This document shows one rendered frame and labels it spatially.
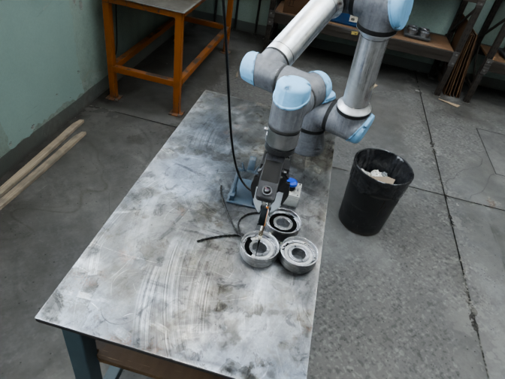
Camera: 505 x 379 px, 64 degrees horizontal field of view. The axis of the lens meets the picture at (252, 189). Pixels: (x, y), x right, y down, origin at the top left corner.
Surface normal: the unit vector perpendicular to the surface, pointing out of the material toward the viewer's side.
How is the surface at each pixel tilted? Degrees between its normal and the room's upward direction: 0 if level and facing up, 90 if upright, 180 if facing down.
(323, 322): 0
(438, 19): 90
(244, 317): 0
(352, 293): 0
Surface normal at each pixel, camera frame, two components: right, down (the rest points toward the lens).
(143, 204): 0.14, -0.76
